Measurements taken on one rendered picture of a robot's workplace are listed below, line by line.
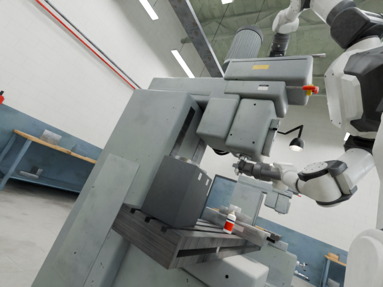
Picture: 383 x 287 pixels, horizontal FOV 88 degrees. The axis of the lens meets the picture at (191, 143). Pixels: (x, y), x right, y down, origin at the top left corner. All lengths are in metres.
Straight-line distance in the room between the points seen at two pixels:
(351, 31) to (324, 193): 0.52
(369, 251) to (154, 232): 0.44
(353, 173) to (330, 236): 6.82
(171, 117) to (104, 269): 0.84
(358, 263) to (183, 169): 0.42
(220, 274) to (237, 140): 0.61
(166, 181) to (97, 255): 0.72
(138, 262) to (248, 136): 0.83
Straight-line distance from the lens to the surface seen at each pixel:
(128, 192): 1.16
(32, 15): 4.93
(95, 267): 1.25
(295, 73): 1.20
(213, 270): 0.94
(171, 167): 0.62
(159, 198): 0.62
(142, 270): 1.14
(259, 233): 1.13
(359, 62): 0.76
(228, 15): 7.08
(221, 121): 1.14
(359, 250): 0.47
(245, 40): 1.54
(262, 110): 1.13
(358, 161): 0.83
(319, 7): 1.02
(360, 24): 0.88
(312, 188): 0.76
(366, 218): 7.75
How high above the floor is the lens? 1.01
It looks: 13 degrees up
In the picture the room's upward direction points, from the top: 23 degrees clockwise
